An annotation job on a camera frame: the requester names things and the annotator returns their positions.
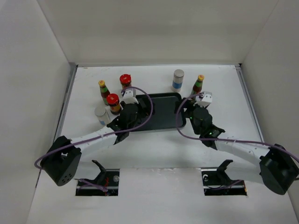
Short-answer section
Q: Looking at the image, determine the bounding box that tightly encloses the red-lid chili jar front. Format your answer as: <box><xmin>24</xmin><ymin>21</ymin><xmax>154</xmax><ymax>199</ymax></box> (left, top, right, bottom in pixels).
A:
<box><xmin>106</xmin><ymin>93</ymin><xmax>121</xmax><ymax>115</ymax></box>

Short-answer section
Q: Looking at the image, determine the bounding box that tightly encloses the red-lid chili jar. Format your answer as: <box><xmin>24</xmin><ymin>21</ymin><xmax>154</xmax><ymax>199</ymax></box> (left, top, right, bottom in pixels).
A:
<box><xmin>106</xmin><ymin>93</ymin><xmax>121</xmax><ymax>115</ymax></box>
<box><xmin>120</xmin><ymin>74</ymin><xmax>132</xmax><ymax>89</ymax></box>

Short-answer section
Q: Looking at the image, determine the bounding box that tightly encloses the yellow-cap sauce bottle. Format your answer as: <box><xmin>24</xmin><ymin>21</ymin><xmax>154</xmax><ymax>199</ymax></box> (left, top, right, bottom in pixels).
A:
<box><xmin>191</xmin><ymin>75</ymin><xmax>205</xmax><ymax>95</ymax></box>
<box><xmin>98</xmin><ymin>80</ymin><xmax>110</xmax><ymax>105</ymax></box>

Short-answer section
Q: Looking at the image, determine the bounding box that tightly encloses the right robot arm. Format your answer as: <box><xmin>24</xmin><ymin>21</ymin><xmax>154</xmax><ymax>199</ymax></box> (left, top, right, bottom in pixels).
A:
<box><xmin>174</xmin><ymin>98</ymin><xmax>299</xmax><ymax>195</ymax></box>

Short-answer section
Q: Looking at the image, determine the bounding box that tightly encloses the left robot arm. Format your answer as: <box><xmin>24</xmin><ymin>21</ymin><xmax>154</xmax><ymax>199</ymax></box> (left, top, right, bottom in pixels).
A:
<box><xmin>40</xmin><ymin>98</ymin><xmax>153</xmax><ymax>186</ymax></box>

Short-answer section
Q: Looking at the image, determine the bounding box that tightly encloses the black plastic tray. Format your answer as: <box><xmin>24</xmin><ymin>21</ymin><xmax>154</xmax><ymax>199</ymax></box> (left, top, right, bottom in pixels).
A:
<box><xmin>135</xmin><ymin>92</ymin><xmax>186</xmax><ymax>132</ymax></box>

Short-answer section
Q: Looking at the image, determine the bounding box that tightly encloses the blue-label pepper jar left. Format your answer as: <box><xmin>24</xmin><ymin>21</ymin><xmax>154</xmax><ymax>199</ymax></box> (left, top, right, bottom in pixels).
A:
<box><xmin>94</xmin><ymin>106</ymin><xmax>110</xmax><ymax>126</ymax></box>

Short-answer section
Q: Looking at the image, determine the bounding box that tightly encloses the blue-label pepper jar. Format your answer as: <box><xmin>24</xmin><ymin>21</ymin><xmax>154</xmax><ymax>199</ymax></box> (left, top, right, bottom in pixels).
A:
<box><xmin>94</xmin><ymin>106</ymin><xmax>110</xmax><ymax>126</ymax></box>
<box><xmin>172</xmin><ymin>69</ymin><xmax>185</xmax><ymax>92</ymax></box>

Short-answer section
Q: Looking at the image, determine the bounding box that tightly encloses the blue-label pepper jar right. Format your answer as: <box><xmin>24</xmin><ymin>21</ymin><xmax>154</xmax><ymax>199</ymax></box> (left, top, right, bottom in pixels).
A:
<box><xmin>172</xmin><ymin>69</ymin><xmax>185</xmax><ymax>92</ymax></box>

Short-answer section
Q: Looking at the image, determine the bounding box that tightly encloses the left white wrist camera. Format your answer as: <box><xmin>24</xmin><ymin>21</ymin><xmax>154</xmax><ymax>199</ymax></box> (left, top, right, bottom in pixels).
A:
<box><xmin>121</xmin><ymin>88</ymin><xmax>138</xmax><ymax>104</ymax></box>

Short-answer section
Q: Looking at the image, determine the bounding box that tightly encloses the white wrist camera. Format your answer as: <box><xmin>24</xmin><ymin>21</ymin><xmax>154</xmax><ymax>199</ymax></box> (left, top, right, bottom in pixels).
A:
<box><xmin>193</xmin><ymin>91</ymin><xmax>213</xmax><ymax>108</ymax></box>
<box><xmin>121</xmin><ymin>88</ymin><xmax>138</xmax><ymax>104</ymax></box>

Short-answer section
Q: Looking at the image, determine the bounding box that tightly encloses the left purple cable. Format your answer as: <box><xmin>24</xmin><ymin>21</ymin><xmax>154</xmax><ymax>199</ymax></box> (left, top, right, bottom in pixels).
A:
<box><xmin>34</xmin><ymin>86</ymin><xmax>154</xmax><ymax>169</ymax></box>

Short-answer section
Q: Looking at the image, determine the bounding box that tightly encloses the purple cable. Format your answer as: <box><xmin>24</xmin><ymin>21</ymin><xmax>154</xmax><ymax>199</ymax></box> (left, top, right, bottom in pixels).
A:
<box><xmin>34</xmin><ymin>86</ymin><xmax>154</xmax><ymax>169</ymax></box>
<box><xmin>174</xmin><ymin>93</ymin><xmax>299</xmax><ymax>164</ymax></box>

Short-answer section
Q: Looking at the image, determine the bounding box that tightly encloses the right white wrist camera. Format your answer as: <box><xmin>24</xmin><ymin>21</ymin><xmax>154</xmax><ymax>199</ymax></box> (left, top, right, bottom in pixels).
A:
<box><xmin>193</xmin><ymin>91</ymin><xmax>213</xmax><ymax>108</ymax></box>

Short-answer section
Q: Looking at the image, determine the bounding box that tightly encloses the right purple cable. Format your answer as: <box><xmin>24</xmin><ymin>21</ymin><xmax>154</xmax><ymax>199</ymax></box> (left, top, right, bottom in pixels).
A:
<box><xmin>174</xmin><ymin>93</ymin><xmax>299</xmax><ymax>164</ymax></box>

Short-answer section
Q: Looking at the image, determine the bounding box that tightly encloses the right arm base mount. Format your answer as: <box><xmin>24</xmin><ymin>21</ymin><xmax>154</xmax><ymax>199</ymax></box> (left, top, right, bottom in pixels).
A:
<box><xmin>201</xmin><ymin>160</ymin><xmax>247</xmax><ymax>196</ymax></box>

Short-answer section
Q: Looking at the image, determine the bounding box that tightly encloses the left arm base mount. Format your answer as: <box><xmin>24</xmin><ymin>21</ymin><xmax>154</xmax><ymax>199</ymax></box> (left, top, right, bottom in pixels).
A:
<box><xmin>75</xmin><ymin>160</ymin><xmax>120</xmax><ymax>196</ymax></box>

